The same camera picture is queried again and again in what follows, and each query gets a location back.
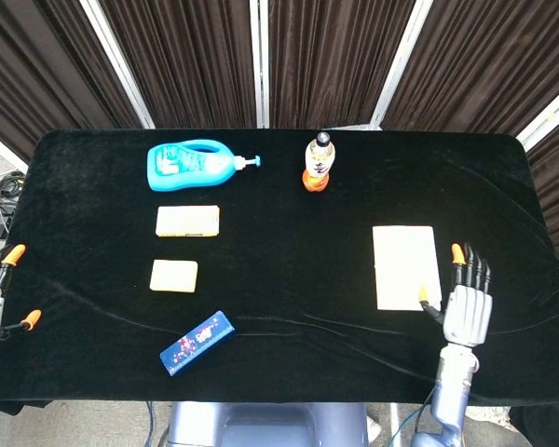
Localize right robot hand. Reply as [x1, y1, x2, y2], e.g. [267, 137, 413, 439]
[417, 242, 495, 348]

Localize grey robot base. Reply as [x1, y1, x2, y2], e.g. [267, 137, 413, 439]
[166, 400, 370, 447]

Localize yellow sponge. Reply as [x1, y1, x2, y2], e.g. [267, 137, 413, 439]
[149, 259, 199, 294]

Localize black velvet tablecloth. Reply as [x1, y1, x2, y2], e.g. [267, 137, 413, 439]
[0, 128, 559, 416]

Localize orange drink bottle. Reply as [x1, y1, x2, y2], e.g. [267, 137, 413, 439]
[301, 131, 336, 194]

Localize blue snack box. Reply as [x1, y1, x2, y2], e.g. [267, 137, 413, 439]
[159, 309, 236, 377]

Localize blue pump dispenser bottle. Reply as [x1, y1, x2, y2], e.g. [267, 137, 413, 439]
[146, 138, 263, 193]

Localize brown pleated curtain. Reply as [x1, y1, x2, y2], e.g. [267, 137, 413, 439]
[0, 0, 559, 267]

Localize black floor cables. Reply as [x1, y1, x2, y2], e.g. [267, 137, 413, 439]
[0, 153, 27, 238]

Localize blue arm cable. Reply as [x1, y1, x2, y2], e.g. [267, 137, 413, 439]
[387, 389, 437, 447]

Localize white partition frame post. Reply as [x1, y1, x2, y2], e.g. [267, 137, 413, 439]
[369, 0, 432, 130]
[249, 0, 271, 129]
[78, 0, 156, 130]
[515, 77, 559, 151]

